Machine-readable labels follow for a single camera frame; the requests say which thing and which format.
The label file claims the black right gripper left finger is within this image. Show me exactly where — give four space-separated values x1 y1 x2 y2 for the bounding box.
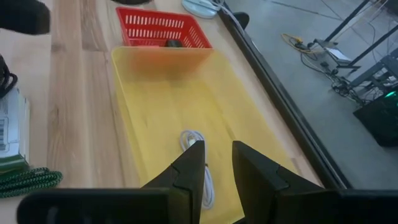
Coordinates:
141 140 206 224

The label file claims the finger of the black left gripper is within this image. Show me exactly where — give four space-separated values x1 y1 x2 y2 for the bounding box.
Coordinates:
0 0 51 35

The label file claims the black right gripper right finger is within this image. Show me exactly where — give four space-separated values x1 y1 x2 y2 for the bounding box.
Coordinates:
231 140 325 224

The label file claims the white cable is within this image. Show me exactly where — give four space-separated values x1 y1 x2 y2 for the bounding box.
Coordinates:
179 129 216 210

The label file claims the black cable with red tie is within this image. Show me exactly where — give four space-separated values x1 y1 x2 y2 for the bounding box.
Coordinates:
0 54 19 99

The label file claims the black wall charger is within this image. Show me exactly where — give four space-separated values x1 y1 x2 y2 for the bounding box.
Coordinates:
164 39 184 49

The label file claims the green braided cable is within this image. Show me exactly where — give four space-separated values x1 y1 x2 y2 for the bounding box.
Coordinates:
0 167 64 199

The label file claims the translucent yellow plastic bin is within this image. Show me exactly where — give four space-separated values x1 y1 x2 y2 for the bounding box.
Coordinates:
111 45 300 224

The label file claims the red slotted plastic basket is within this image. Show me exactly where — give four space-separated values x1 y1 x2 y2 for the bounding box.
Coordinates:
115 6 214 50

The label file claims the black computer case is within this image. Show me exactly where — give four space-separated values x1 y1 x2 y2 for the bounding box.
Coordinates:
352 89 398 147

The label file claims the grey floor device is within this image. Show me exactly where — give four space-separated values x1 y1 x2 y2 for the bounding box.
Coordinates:
313 39 361 70

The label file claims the black table clamp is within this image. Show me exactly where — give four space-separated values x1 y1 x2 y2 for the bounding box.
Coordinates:
232 11 251 31

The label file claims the black aluminium table frame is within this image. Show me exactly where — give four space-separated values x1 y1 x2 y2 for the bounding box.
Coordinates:
216 4 354 190

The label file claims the yellow cable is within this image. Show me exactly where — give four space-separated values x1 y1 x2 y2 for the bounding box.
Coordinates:
280 32 305 51

